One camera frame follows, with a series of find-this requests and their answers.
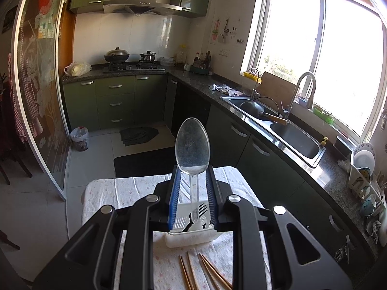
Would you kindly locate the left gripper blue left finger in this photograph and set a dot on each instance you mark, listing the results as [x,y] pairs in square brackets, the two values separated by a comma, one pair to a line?
[174,186]

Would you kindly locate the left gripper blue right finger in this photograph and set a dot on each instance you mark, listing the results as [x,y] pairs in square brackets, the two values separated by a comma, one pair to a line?
[211,194]

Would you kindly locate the clear plastic spoon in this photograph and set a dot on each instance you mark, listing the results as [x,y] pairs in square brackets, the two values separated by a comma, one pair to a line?
[192,151]

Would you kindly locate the wooden chopstick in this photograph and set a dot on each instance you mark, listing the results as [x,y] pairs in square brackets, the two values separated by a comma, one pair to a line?
[217,273]
[185,274]
[204,264]
[195,283]

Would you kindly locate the tall steel kitchen faucet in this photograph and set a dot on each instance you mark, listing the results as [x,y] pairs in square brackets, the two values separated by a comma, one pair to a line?
[306,93]

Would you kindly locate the white plastic utensil holder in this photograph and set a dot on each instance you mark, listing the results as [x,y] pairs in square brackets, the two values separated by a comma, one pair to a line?
[187,233]

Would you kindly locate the white floral tablecloth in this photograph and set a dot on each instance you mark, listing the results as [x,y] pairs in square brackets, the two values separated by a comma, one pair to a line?
[125,236]

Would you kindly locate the dark floor mat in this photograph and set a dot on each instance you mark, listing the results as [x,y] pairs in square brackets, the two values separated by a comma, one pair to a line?
[138,135]

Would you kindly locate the stainless steel sink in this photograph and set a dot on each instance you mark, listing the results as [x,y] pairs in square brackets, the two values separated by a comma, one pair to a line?
[290,136]

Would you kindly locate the crumpled dish cloth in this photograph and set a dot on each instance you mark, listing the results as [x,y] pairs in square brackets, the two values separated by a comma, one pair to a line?
[225,89]

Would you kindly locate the small trash bin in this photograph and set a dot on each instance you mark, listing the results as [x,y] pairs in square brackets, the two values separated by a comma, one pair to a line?
[80,137]

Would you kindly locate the small steel faucet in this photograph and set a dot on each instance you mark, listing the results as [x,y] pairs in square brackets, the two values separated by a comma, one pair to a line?
[253,74]

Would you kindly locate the green lower cabinets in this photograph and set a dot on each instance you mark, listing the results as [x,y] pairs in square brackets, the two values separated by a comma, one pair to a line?
[318,197]

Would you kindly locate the wooden cutting board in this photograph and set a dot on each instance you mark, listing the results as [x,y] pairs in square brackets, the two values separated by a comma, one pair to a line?
[275,87]

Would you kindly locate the condiment bottles tray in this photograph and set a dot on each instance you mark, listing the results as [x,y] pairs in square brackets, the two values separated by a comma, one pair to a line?
[201,63]

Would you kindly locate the gas stove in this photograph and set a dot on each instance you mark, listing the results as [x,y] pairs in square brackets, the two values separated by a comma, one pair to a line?
[133,66]

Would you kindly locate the large oil bottle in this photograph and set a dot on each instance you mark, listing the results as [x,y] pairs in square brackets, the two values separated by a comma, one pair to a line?
[181,54]

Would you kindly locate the steel pot with lid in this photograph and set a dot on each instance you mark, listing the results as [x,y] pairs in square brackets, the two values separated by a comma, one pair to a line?
[148,56]

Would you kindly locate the black wok with lid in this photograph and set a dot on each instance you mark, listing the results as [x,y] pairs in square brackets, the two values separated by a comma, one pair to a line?
[116,55]

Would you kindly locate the dish rack with plates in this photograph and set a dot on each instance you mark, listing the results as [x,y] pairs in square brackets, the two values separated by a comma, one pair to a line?
[364,186]

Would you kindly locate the white plastic bag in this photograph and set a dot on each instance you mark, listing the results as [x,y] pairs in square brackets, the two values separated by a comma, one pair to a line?
[77,69]

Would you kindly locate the red checkered apron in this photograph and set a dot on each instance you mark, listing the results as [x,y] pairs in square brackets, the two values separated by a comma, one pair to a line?
[28,99]

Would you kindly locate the sliding glass door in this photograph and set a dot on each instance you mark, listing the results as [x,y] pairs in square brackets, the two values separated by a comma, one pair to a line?
[36,38]

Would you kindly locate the black pan wooden handle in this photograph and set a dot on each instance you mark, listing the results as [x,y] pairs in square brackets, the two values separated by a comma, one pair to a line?
[256,110]

